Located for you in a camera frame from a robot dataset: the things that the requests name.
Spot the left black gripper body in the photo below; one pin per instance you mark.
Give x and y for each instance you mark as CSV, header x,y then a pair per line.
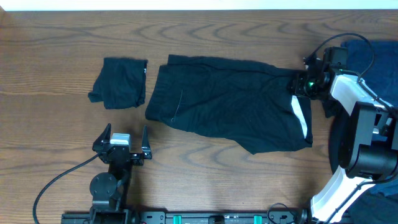
x,y
134,162

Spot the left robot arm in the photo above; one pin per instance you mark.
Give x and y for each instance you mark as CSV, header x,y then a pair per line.
x,y
109,189

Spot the black garment under pile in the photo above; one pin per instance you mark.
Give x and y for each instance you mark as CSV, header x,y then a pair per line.
x,y
333,109

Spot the black shorts with white trim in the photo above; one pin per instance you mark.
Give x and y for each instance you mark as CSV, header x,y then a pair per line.
x,y
244,101

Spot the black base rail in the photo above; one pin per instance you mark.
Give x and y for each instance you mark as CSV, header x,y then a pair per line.
x,y
279,216

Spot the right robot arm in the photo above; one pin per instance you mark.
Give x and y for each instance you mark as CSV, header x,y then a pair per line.
x,y
367,149

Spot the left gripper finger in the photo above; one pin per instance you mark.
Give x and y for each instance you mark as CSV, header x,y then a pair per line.
x,y
145,146
103,139

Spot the small folded black garment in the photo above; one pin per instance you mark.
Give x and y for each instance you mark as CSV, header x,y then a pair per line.
x,y
121,83

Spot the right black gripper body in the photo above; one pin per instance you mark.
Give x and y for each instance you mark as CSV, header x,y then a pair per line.
x,y
307,86

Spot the navy blue garment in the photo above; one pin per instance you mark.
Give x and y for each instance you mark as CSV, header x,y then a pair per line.
x,y
382,76

